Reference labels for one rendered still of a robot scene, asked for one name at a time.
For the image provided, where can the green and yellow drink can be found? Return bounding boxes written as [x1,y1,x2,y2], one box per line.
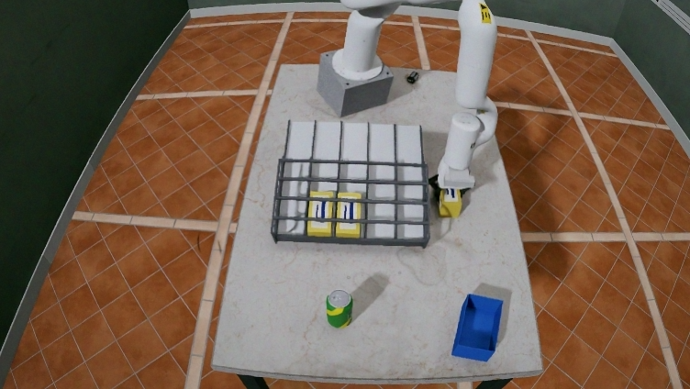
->
[326,289,352,328]

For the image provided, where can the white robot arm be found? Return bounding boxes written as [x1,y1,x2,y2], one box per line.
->
[332,0,498,188]

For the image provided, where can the blue open box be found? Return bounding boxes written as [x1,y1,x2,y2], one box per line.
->
[451,296,503,361]

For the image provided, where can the yellow butter carton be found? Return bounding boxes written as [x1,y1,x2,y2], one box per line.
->
[438,188,462,217]
[307,192,333,237]
[336,193,361,238]

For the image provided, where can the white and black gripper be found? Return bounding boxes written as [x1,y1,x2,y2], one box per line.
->
[428,157,470,202]

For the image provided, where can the grey metal grid rack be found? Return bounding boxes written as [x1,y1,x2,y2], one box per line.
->
[278,162,423,239]

